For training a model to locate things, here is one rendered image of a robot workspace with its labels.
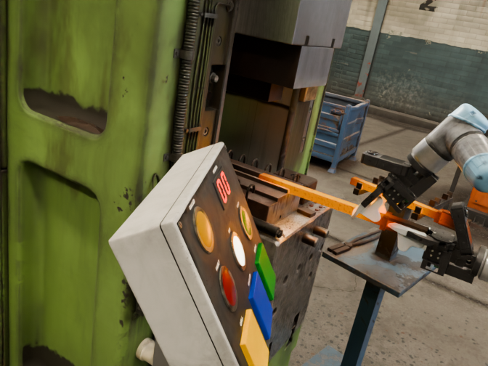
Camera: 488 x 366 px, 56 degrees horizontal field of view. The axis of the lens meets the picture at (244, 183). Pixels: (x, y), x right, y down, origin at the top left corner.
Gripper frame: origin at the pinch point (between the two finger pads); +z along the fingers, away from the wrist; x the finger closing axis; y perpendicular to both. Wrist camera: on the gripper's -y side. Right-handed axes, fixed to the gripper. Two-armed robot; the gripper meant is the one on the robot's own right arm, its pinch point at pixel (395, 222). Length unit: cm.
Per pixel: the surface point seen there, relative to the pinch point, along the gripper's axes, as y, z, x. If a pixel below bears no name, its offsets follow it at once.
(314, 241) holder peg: 12.6, 18.2, -0.1
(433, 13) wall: -88, 147, 757
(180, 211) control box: -20, 12, -70
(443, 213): 6.1, -7.3, 37.2
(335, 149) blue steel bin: 76, 127, 342
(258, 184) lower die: 1.1, 35.9, -3.5
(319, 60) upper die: -33.1, 27.2, -0.3
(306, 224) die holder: 9.2, 21.8, 1.0
